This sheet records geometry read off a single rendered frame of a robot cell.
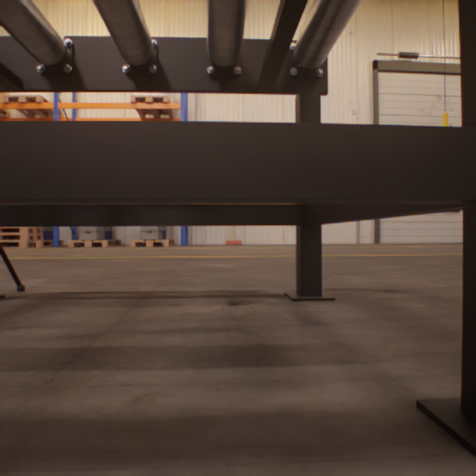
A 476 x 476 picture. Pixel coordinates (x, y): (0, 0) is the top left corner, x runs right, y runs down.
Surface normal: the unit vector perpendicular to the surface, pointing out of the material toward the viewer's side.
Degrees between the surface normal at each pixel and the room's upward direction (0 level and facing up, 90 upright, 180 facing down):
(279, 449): 0
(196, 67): 90
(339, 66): 90
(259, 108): 90
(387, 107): 90
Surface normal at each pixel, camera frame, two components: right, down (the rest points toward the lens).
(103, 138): 0.06, 0.00
